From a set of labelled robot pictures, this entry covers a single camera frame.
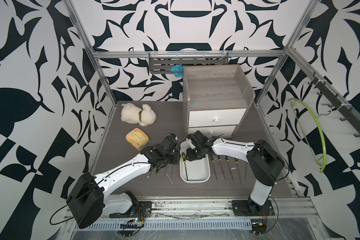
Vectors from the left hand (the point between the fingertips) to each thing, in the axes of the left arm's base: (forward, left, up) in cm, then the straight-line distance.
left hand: (178, 153), depth 82 cm
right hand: (+2, -5, -8) cm, 9 cm away
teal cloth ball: (+44, -1, +24) cm, 50 cm away
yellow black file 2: (-5, +4, -11) cm, 13 cm away
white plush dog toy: (+28, +29, 0) cm, 41 cm away
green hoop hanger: (-11, -62, +11) cm, 64 cm away
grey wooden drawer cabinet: (+20, -21, +20) cm, 35 cm away
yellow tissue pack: (+14, +25, -7) cm, 30 cm away
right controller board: (-34, -36, -12) cm, 51 cm away
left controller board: (-30, +22, -13) cm, 39 cm away
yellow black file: (-1, -4, -10) cm, 11 cm away
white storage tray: (-7, -11, -10) cm, 16 cm away
